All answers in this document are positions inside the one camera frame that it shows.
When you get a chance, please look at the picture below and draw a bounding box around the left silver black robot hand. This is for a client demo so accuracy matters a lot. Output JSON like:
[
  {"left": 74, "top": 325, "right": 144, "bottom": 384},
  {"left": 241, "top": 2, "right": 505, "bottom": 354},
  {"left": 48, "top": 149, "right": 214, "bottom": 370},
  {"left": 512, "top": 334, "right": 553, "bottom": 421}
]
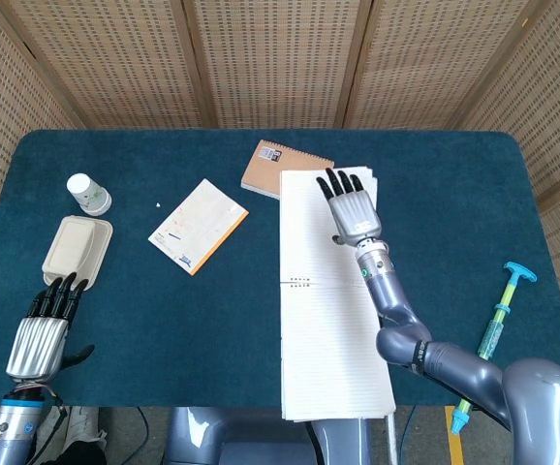
[{"left": 5, "top": 271, "right": 96, "bottom": 384}]

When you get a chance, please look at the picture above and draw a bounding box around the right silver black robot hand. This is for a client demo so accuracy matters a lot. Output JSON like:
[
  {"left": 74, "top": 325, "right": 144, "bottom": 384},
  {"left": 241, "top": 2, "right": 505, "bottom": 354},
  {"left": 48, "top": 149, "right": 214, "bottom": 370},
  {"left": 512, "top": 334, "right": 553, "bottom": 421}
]
[{"left": 315, "top": 167, "right": 383, "bottom": 247}]

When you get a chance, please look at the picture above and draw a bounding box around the large tan lined notepad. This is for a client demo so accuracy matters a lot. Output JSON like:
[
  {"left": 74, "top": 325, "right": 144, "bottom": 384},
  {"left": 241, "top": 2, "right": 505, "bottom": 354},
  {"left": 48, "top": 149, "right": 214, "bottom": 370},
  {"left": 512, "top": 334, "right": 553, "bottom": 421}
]
[{"left": 278, "top": 166, "right": 397, "bottom": 423}]

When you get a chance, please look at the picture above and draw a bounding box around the small kraft spiral notebook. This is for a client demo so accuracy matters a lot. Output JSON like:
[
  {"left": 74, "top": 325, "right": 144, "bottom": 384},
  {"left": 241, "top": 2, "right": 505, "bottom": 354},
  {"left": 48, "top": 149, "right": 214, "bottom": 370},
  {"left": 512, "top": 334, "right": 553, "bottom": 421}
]
[{"left": 240, "top": 139, "right": 335, "bottom": 201}]

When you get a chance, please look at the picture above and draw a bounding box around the white sneaker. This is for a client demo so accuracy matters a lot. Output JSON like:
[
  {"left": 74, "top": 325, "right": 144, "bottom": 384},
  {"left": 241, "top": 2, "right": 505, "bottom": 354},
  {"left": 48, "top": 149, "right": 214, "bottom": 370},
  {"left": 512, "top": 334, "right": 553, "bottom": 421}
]
[{"left": 37, "top": 405, "right": 109, "bottom": 456}]

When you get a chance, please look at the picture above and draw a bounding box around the beige clamshell food box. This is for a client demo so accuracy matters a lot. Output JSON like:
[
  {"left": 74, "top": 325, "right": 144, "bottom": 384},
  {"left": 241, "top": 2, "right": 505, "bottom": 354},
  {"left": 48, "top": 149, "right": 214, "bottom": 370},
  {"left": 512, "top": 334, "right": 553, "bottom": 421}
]
[{"left": 42, "top": 215, "right": 114, "bottom": 287}]

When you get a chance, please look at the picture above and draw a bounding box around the dark blue tablecloth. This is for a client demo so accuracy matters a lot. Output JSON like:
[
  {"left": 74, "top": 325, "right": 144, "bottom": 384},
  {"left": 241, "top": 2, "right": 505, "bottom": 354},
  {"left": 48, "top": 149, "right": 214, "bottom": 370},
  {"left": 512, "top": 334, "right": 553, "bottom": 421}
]
[{"left": 0, "top": 129, "right": 560, "bottom": 409}]

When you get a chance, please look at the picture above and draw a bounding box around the floral paper cup stack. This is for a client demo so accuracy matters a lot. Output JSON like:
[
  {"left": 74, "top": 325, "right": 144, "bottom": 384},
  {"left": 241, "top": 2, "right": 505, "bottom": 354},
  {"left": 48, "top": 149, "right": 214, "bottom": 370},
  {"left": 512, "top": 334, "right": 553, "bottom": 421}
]
[{"left": 66, "top": 172, "right": 112, "bottom": 217}]

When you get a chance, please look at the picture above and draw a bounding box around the white notepad orange spine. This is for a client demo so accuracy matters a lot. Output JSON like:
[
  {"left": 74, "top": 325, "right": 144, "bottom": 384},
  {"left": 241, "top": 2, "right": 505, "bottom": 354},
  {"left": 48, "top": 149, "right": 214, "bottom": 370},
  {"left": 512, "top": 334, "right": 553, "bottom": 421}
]
[{"left": 147, "top": 178, "right": 250, "bottom": 277}]

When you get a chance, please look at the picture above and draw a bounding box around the woven wooden folding screen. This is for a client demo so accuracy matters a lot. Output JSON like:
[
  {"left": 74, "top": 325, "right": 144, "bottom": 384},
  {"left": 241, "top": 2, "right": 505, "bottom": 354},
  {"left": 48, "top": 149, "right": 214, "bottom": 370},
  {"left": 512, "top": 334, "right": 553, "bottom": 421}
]
[{"left": 0, "top": 0, "right": 560, "bottom": 355}]

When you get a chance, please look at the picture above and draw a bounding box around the teal green toy syringe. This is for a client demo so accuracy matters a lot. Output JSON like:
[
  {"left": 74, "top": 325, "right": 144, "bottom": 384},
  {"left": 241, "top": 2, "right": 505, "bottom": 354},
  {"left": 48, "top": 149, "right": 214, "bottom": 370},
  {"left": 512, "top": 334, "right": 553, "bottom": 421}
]
[{"left": 451, "top": 261, "right": 538, "bottom": 436}]

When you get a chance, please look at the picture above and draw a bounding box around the grey robot torso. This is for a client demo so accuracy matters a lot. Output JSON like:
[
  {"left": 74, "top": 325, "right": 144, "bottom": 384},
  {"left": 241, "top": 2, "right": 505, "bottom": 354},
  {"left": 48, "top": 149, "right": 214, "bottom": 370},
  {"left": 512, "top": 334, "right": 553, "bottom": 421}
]
[{"left": 163, "top": 406, "right": 397, "bottom": 465}]

